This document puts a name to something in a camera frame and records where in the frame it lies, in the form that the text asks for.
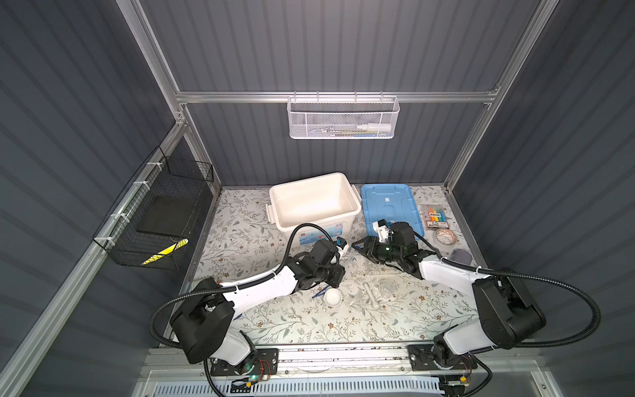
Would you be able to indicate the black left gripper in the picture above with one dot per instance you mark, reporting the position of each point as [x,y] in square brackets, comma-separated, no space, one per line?
[339,271]

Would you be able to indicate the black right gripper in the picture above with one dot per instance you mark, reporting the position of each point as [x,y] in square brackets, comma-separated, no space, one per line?
[371,241]

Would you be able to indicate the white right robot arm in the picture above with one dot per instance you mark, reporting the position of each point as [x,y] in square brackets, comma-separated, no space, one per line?
[507,314]

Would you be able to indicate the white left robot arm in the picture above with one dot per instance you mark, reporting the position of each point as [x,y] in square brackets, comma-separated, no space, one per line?
[203,324]

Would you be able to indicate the white ceramic mortar bowl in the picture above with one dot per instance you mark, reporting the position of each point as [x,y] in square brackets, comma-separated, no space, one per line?
[333,297]

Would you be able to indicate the small clear glass beaker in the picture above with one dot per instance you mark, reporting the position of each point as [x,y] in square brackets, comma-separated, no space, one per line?
[388,287]

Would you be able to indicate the blue plastic box lid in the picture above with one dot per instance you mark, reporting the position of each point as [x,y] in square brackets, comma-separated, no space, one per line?
[391,202]

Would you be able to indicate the white plastic storage box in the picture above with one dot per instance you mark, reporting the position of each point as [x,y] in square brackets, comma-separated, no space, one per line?
[305,211]

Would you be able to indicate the white ceramic pestle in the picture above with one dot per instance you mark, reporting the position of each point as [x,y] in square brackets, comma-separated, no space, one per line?
[375,304]

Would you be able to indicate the colourful pH paper pack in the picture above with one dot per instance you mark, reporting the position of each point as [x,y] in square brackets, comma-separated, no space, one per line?
[436,218]

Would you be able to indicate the grey oval stone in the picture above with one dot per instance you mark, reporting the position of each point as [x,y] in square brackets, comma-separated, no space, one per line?
[461,256]

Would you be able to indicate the white bottle in basket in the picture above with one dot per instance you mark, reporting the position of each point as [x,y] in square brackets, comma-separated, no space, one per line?
[375,128]

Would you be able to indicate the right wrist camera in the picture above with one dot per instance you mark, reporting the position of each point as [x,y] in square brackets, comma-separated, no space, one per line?
[382,229]

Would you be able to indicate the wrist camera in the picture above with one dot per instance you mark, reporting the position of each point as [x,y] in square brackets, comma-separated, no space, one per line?
[341,244]
[382,229]

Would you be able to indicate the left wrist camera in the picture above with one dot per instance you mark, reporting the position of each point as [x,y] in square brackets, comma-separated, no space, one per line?
[341,244]

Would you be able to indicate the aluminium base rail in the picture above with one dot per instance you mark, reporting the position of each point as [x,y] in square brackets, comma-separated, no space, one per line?
[337,359]

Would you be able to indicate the white wire mesh basket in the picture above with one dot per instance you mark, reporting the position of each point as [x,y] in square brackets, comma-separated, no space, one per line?
[336,117]

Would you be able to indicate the black wire wall basket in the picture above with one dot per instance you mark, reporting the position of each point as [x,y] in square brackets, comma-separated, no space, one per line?
[160,220]

